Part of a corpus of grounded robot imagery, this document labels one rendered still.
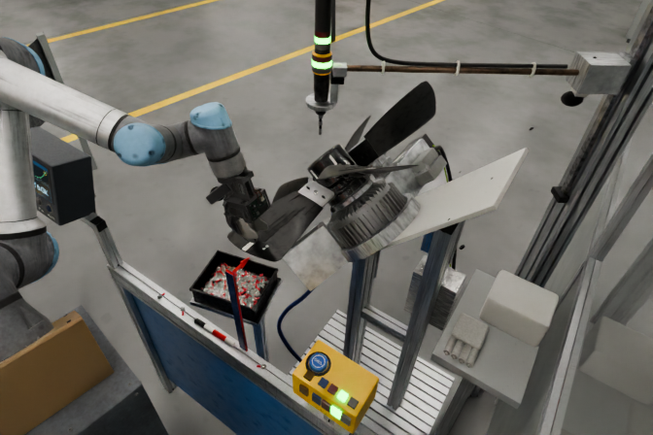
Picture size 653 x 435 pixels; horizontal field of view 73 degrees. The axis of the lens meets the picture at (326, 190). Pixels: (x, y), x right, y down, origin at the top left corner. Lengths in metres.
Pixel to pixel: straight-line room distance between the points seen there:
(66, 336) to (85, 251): 1.92
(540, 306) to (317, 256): 0.63
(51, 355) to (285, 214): 0.58
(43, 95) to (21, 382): 0.53
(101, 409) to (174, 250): 1.69
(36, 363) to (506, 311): 1.10
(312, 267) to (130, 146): 0.65
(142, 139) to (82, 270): 2.05
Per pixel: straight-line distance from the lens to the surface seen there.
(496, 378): 1.33
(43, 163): 1.38
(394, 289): 2.49
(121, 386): 1.15
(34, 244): 1.15
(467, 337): 1.34
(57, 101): 0.92
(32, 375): 1.06
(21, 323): 1.04
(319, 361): 1.01
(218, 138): 0.94
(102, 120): 0.88
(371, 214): 1.19
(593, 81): 1.15
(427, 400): 2.13
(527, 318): 1.34
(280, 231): 1.13
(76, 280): 2.79
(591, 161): 1.30
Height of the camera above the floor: 1.98
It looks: 41 degrees down
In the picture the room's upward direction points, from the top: 2 degrees clockwise
